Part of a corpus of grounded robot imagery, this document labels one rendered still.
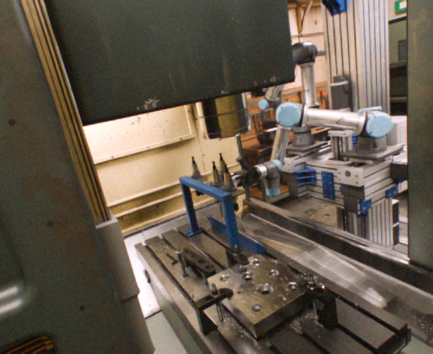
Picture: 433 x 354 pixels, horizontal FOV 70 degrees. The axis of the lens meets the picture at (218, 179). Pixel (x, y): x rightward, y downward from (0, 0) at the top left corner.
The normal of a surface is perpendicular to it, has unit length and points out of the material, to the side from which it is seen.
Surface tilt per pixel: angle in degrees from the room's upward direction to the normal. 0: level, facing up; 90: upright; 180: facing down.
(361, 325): 0
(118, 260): 90
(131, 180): 90
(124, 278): 90
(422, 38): 90
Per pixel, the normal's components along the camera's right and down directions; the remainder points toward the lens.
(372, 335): -0.18, -0.94
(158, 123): 0.49, 0.16
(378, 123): -0.07, 0.33
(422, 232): -0.85, 0.30
